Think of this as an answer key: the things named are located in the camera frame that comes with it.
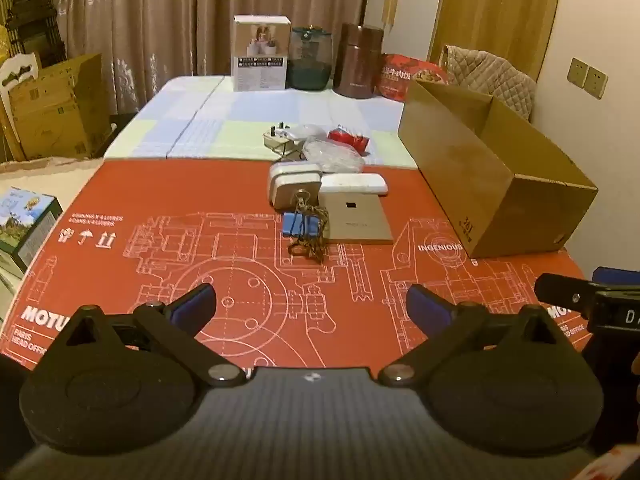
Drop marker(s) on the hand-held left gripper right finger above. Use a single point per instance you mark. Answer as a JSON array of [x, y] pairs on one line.
[[427, 308]]

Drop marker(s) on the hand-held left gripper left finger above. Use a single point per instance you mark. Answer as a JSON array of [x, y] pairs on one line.
[[192, 306]]

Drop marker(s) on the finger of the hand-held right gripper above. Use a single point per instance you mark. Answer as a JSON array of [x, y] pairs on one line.
[[562, 289], [612, 275]]

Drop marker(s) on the brown cardboard box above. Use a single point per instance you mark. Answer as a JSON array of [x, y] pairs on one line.
[[460, 170]]

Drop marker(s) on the beige square power adapter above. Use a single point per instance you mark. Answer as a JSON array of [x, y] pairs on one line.
[[292, 185]]

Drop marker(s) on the clear plastic bag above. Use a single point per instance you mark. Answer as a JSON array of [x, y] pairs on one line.
[[334, 157]]

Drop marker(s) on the white plug adapter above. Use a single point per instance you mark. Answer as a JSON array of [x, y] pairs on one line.
[[300, 134]]

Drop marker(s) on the blue binder clip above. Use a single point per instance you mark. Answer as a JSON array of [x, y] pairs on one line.
[[295, 225]]

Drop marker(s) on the colourful picture box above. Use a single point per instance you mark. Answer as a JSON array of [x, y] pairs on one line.
[[25, 225]]

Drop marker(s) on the pastel checked tablecloth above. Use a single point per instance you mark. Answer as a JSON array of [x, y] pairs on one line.
[[200, 120]]

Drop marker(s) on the red round toy figure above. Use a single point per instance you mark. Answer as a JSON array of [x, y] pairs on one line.
[[345, 138]]

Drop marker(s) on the beige quilted chair cover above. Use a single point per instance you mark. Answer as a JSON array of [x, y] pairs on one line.
[[490, 77]]

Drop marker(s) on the red instant meal package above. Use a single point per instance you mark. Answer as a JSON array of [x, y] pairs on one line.
[[400, 77]]

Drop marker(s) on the flattened cardboard boxes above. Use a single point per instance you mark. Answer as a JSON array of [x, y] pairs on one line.
[[60, 110]]

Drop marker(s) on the brown thermos flask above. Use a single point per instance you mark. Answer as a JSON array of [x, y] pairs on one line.
[[357, 60]]

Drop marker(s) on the white product box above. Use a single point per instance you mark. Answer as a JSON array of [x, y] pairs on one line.
[[260, 55]]

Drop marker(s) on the green glass jar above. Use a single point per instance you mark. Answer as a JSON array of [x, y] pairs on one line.
[[310, 60]]

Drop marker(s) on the brown patterned curtain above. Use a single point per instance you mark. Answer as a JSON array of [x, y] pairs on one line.
[[175, 20]]

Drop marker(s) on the white carved wooden board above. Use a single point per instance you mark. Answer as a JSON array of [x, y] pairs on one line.
[[20, 72]]

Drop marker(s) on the wooden door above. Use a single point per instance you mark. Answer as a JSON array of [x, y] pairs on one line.
[[500, 5]]

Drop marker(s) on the black folding trolley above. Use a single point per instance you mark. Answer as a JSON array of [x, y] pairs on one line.
[[35, 15]]

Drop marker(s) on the beige wall socket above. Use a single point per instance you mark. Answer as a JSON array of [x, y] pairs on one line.
[[596, 81], [577, 72]]

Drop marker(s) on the yellow wall hanger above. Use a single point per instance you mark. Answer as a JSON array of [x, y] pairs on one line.
[[392, 0]]

